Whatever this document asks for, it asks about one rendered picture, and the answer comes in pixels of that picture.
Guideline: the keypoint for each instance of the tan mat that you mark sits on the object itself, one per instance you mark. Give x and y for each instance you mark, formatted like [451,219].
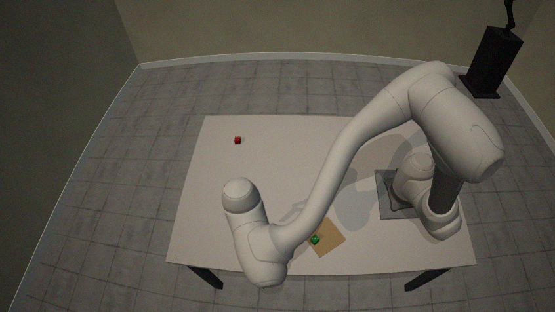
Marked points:
[329,237]

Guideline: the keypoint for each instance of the green die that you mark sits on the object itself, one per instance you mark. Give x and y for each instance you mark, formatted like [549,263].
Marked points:
[314,240]

